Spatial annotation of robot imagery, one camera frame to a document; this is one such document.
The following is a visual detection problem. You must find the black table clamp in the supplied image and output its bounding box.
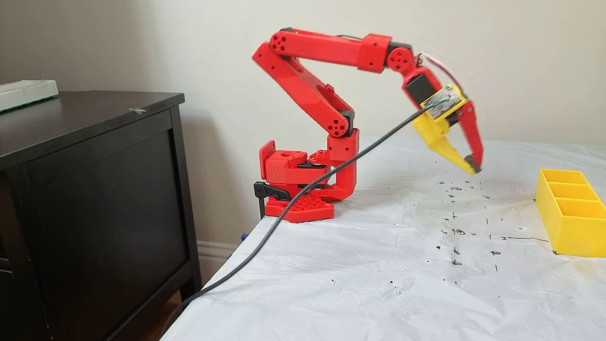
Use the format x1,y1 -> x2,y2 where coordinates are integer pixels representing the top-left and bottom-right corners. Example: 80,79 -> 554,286
253,181 -> 292,221

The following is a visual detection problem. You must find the white plastic table cover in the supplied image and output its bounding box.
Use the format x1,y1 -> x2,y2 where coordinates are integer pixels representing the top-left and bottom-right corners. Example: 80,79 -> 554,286
159,135 -> 606,341

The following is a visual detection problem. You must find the dark wooden cabinet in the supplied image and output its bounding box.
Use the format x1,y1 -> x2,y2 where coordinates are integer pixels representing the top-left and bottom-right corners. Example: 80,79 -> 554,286
0,91 -> 202,341

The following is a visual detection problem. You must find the black camera cable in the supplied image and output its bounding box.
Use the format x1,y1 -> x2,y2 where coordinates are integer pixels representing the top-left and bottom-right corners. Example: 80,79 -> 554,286
161,107 -> 429,332

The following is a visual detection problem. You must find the camera board on yellow mount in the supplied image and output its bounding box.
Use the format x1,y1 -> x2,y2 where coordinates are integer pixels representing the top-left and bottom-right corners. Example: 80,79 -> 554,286
420,84 -> 467,121

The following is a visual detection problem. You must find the yellow three-compartment box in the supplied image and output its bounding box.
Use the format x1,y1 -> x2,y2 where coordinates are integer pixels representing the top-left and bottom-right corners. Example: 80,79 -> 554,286
535,168 -> 606,259

